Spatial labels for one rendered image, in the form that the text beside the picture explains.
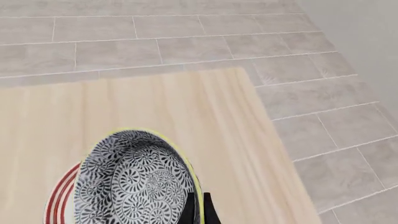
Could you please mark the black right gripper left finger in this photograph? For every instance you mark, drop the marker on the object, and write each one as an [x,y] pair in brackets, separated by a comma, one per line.
[188,210]

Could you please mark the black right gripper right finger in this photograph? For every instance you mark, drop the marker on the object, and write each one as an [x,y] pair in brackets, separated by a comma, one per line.
[211,211]

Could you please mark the black white patterned bowl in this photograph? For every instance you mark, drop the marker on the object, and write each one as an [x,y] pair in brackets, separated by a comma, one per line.
[136,177]

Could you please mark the white plate with red rings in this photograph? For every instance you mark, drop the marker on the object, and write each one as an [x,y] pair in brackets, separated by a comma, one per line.
[61,195]

